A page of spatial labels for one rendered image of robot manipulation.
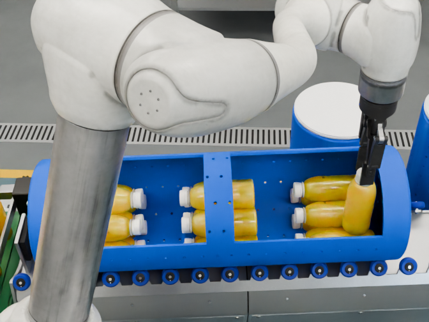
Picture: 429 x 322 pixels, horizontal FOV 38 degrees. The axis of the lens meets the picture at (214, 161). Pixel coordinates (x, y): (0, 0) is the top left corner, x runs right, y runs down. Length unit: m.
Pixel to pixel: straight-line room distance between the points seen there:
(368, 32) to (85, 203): 0.59
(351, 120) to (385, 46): 0.77
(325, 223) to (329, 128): 0.40
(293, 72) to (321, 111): 1.11
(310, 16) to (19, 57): 3.28
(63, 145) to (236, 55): 0.28
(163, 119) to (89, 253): 0.35
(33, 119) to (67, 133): 2.87
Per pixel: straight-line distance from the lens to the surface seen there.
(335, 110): 1.93
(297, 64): 0.84
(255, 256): 1.46
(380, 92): 1.22
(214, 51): 0.70
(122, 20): 0.74
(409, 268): 1.64
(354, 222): 1.49
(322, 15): 1.18
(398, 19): 1.14
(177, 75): 0.65
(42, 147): 3.51
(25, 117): 3.75
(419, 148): 2.05
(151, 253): 1.45
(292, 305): 1.65
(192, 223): 1.48
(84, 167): 0.85
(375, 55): 1.17
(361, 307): 1.69
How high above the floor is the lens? 2.23
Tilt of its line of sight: 43 degrees down
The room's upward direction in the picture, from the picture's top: 2 degrees counter-clockwise
